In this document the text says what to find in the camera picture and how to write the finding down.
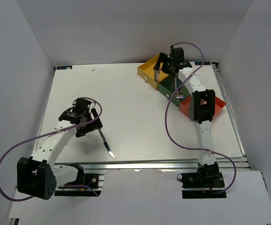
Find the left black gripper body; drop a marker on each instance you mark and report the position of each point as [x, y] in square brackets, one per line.
[91, 127]

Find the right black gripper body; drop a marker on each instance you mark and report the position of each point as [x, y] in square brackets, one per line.
[167, 64]

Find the green handled fork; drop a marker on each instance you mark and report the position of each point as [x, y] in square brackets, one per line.
[177, 83]

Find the dark handled knife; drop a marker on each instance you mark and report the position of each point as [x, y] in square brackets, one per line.
[106, 144]

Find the dark handled fork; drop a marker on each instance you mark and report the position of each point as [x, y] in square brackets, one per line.
[179, 94]

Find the pink handled knife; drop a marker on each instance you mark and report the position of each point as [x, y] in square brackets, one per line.
[157, 75]

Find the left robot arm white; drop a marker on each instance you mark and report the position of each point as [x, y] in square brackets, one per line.
[36, 175]

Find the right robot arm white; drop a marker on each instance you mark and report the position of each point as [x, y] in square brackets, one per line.
[202, 104]

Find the green container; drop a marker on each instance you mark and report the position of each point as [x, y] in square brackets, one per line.
[166, 88]

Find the yellow container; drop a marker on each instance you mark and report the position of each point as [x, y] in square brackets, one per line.
[146, 72]

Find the right blue table label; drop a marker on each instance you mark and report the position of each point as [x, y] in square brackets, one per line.
[199, 63]

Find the blue table label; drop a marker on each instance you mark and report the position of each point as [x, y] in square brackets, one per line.
[199, 63]
[64, 67]

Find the orange container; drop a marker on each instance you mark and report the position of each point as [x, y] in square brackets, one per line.
[184, 106]

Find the left blue table label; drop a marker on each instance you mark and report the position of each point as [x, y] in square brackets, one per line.
[64, 67]

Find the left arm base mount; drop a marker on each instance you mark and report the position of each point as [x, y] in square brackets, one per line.
[72, 180]

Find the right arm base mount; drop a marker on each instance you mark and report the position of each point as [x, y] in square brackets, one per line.
[192, 187]

